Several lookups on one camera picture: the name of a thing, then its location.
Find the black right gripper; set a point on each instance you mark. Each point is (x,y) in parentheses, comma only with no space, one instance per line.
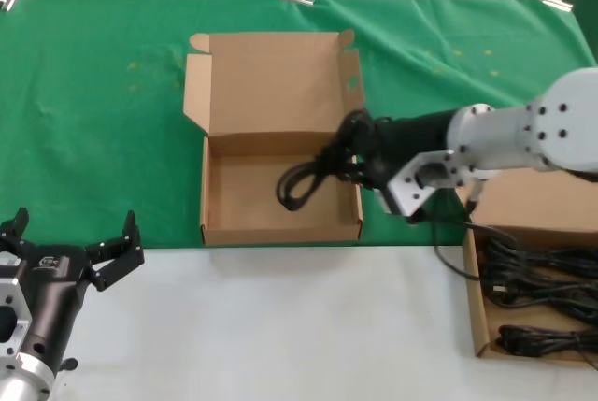
(411,137)

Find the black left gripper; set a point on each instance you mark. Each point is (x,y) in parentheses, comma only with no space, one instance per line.
(51,289)

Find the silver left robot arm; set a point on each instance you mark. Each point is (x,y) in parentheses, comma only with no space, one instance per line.
(23,382)

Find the empty open cardboard box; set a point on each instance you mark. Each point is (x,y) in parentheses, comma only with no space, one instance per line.
(261,92)

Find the green table cloth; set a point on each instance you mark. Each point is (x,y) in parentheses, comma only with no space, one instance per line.
(93,139)

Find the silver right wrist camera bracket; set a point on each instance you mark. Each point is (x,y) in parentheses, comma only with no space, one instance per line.
(411,186)

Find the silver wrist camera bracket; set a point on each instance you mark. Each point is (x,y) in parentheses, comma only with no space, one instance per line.
(11,293)
(411,186)

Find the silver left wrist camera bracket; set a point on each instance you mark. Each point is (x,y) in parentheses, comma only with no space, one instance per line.
(11,293)

